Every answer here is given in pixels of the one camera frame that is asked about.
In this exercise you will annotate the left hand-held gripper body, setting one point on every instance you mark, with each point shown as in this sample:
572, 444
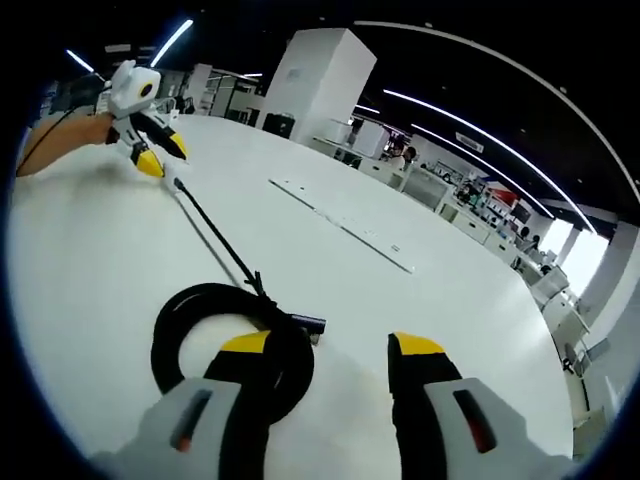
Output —
127, 92

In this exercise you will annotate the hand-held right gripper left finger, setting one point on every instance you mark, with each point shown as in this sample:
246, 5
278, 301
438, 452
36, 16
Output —
200, 430

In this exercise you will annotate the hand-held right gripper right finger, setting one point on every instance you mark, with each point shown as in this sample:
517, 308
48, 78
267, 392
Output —
440, 430

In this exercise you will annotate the white charger adapter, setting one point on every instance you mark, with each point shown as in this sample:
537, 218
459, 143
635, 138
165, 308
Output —
170, 182

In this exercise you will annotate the person's left hand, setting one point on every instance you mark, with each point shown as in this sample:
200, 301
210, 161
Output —
96, 131

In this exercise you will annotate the short ceiling light strip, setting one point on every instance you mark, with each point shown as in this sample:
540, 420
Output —
171, 43
80, 61

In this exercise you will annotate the black cabinet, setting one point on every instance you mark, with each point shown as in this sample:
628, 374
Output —
278, 126

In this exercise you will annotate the white square pillar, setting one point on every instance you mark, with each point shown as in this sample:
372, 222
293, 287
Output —
320, 85

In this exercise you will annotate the large white box appliance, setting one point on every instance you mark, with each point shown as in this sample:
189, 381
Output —
372, 140

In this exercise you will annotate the row of white office cabinets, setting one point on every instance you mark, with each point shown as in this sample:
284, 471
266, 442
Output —
465, 215

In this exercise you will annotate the thin ceiling light strip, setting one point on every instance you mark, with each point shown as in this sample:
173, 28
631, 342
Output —
480, 162
500, 142

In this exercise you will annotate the ceiling air vent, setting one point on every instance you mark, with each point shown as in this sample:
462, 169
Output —
470, 142

